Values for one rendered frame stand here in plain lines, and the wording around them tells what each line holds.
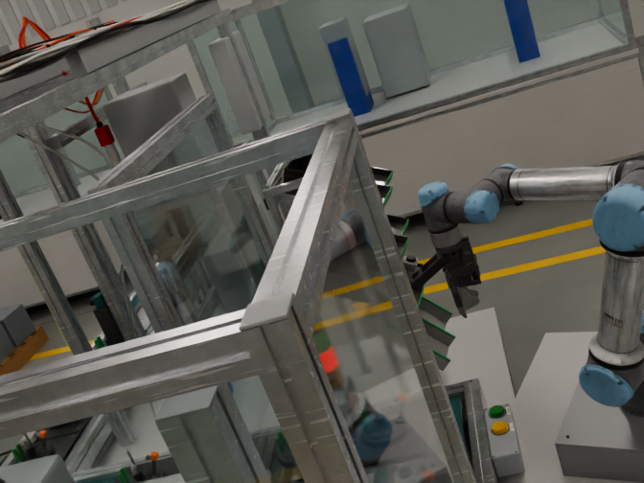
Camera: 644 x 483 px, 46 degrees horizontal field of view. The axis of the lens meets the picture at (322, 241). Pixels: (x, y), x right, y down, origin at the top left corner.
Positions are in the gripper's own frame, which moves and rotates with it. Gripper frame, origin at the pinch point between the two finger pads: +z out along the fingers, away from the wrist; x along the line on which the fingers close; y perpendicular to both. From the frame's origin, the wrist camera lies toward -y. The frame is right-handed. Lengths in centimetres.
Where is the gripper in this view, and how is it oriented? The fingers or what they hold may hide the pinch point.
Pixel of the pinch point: (461, 313)
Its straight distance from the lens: 201.0
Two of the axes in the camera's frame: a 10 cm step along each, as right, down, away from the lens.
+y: 9.4, -2.7, -2.2
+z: 3.3, 8.8, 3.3
